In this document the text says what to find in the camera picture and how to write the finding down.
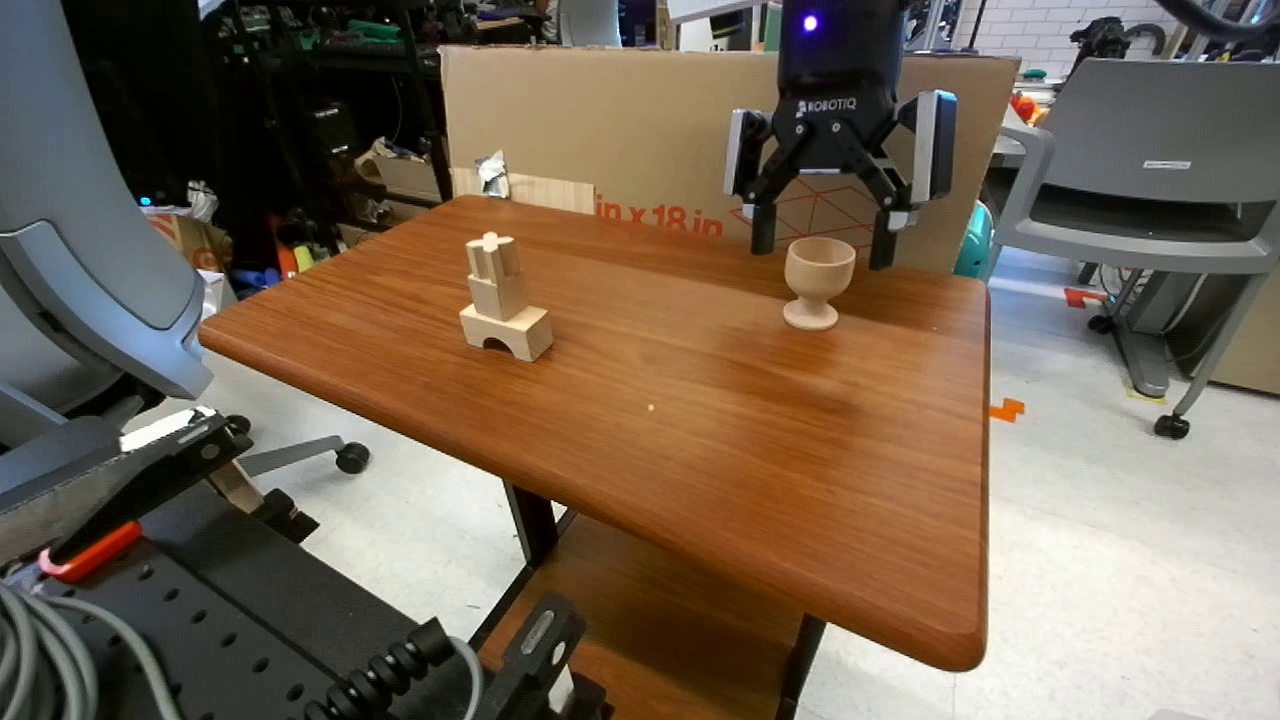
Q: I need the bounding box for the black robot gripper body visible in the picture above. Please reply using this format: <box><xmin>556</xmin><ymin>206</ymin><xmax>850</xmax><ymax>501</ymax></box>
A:
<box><xmin>775</xmin><ymin>0</ymin><xmax>913</xmax><ymax>170</ymax></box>

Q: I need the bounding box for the wooden wine cup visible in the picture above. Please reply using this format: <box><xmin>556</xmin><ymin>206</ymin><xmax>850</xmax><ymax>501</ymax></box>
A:
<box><xmin>781</xmin><ymin>237</ymin><xmax>861</xmax><ymax>337</ymax></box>

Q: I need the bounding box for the teal round object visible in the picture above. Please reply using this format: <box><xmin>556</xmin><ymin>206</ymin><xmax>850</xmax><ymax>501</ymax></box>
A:
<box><xmin>951</xmin><ymin>196</ymin><xmax>1002</xmax><ymax>284</ymax></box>

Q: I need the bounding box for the large cardboard sheet red print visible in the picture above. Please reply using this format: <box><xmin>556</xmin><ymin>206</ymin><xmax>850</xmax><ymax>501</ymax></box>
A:
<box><xmin>437</xmin><ymin>45</ymin><xmax>1024</xmax><ymax>280</ymax></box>

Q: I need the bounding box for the wooden arch block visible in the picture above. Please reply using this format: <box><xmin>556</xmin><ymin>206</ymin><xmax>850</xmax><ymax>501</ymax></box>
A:
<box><xmin>457</xmin><ymin>302</ymin><xmax>556</xmax><ymax>369</ymax></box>

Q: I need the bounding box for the black bag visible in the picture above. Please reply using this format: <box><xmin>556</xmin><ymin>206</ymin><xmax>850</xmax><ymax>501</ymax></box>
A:
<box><xmin>1062</xmin><ymin>11</ymin><xmax>1173</xmax><ymax>74</ymax></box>

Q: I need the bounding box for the notched wooden block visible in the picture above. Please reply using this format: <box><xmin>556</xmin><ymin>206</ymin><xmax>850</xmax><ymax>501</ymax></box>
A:
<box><xmin>462</xmin><ymin>228</ymin><xmax>519</xmax><ymax>287</ymax></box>

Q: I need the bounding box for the wooden cube block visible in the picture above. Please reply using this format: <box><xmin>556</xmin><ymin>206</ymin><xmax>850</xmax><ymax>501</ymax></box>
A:
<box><xmin>462</xmin><ymin>272</ymin><xmax>523</xmax><ymax>323</ymax></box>

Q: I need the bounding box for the grey office chair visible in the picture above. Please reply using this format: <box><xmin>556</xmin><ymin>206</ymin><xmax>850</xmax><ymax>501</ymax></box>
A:
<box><xmin>0</xmin><ymin>0</ymin><xmax>377</xmax><ymax>563</ymax></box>
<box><xmin>993</xmin><ymin>54</ymin><xmax>1280</xmax><ymax>446</ymax></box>

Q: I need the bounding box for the open cardboard box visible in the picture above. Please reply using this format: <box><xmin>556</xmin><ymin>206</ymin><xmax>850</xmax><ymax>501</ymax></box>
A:
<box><xmin>355</xmin><ymin>133</ymin><xmax>446</xmax><ymax>209</ymax></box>

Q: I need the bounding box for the black table leg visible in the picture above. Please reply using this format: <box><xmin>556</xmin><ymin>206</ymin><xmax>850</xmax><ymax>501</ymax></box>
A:
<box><xmin>498</xmin><ymin>477</ymin><xmax>564</xmax><ymax>576</ymax></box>

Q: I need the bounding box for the wooden table lower shelf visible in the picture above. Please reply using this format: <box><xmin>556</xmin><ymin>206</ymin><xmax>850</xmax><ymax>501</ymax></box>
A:
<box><xmin>477</xmin><ymin>511</ymin><xmax>827</xmax><ymax>720</ymax></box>

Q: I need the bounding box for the black cluttered shelf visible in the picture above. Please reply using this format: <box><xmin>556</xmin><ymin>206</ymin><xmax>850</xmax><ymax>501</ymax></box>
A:
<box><xmin>56</xmin><ymin>0</ymin><xmax>453</xmax><ymax>277</ymax></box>

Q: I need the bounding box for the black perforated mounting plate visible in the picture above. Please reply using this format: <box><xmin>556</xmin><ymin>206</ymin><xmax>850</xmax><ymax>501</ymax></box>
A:
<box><xmin>0</xmin><ymin>477</ymin><xmax>472</xmax><ymax>720</ymax></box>

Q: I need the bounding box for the black clamp orange handle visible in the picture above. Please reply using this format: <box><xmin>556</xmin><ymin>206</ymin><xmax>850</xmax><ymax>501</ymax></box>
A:
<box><xmin>37</xmin><ymin>411</ymin><xmax>325</xmax><ymax>590</ymax></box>

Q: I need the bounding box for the grey coiled cable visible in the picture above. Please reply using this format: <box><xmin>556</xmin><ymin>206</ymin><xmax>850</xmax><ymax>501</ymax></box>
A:
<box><xmin>0</xmin><ymin>571</ymin><xmax>188</xmax><ymax>720</ymax></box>

